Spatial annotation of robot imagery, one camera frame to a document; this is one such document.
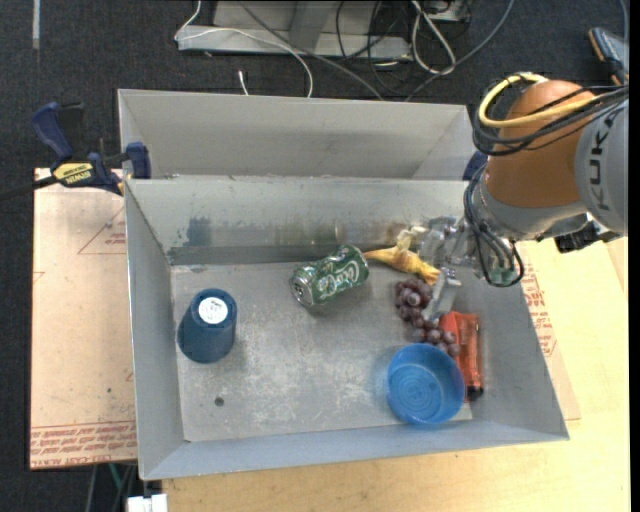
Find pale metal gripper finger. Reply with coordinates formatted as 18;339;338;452
433;280;464;322
422;268;455;322

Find purple toy grapes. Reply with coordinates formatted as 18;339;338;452
394;277;461;359

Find yellow toy banana peel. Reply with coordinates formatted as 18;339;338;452
362;230;442;287

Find orange packet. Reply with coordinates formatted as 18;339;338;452
438;310;486;404

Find blue plastic bowl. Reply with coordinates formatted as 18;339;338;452
385;342;467;427

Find green drink can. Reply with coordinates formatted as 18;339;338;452
289;243;370;307

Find grey metal bin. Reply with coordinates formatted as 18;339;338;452
117;88;571;482

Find dark blue plastic cup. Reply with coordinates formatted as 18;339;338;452
176;287;239;365

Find black cylinder on white bracket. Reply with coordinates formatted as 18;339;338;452
552;220;614;254

